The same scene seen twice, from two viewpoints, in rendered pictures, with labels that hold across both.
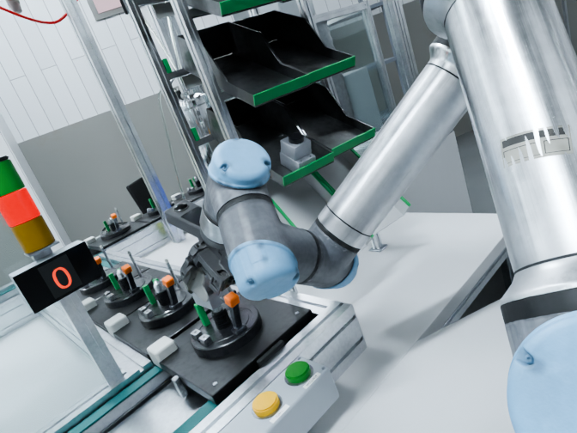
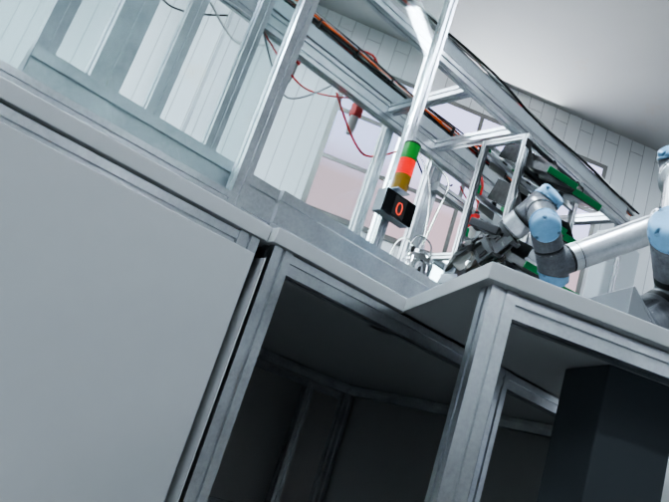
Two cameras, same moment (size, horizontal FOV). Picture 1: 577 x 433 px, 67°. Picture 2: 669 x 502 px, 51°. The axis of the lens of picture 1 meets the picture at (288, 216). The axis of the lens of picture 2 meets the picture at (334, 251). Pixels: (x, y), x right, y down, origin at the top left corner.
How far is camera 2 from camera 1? 152 cm
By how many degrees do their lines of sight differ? 34
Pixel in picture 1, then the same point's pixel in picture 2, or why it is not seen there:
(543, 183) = not seen: outside the picture
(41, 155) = not seen: hidden behind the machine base
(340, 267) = (564, 266)
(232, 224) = (542, 203)
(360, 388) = not seen: hidden behind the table
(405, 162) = (620, 238)
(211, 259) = (489, 243)
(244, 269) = (544, 212)
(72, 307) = (379, 231)
